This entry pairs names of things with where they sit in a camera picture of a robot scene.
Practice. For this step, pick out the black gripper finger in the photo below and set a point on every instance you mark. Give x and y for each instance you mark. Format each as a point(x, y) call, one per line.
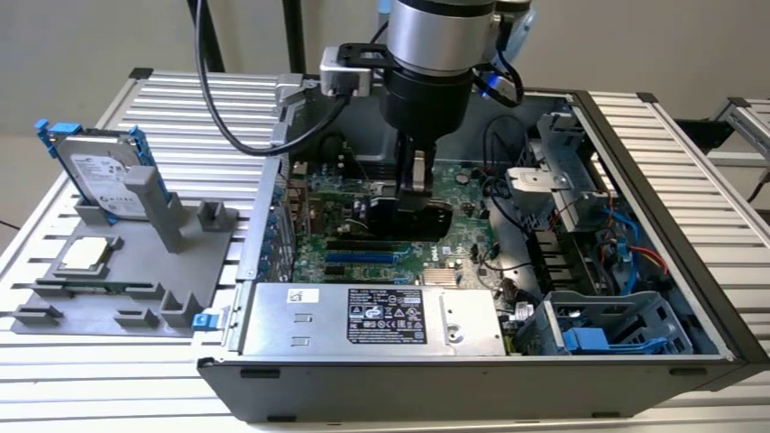
point(421, 198)

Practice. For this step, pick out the green graphics card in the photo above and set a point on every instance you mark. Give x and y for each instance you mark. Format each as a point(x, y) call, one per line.
point(373, 221)

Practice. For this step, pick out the coin cell battery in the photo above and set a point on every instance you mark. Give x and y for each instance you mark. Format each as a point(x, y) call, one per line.
point(462, 177)

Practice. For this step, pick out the green motherboard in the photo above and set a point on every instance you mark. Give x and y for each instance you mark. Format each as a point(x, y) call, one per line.
point(469, 225)

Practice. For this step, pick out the blue expansion slot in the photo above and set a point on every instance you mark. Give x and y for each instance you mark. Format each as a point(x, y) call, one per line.
point(361, 259)

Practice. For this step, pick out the silver chipset heatsink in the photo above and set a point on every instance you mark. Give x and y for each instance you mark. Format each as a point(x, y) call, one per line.
point(442, 278)

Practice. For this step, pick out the metal drive cage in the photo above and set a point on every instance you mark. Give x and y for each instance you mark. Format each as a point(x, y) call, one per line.
point(535, 178)

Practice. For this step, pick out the black metal stand pole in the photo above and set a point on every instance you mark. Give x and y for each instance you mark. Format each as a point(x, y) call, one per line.
point(295, 36)
point(214, 45)

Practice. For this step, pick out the silver power supply unit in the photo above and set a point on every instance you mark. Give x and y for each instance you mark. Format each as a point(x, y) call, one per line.
point(313, 325)

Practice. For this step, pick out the blue plastic bay clip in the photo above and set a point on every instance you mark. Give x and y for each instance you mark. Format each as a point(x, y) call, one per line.
point(586, 340)

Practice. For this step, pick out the open grey PC case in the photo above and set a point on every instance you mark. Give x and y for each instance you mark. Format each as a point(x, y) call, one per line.
point(421, 388)

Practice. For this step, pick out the blue-grey disk bay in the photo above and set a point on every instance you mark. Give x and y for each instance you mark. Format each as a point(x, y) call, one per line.
point(638, 300)

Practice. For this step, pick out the grey parts rack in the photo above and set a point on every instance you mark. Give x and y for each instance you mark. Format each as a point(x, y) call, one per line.
point(180, 270)

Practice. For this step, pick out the blue case latch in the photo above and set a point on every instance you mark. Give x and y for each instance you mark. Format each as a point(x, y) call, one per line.
point(202, 322)

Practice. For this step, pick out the hard disk in blue carrier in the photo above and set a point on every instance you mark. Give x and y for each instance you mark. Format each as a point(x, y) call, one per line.
point(90, 176)

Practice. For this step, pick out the silver CPU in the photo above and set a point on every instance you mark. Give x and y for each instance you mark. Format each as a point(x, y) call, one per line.
point(84, 255)

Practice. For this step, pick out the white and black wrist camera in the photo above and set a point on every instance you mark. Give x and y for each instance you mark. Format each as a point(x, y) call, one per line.
point(499, 85)

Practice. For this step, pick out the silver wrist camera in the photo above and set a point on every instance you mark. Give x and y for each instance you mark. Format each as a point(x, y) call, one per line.
point(337, 76)

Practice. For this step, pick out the aluminium frame table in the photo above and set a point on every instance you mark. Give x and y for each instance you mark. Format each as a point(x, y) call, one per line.
point(749, 117)

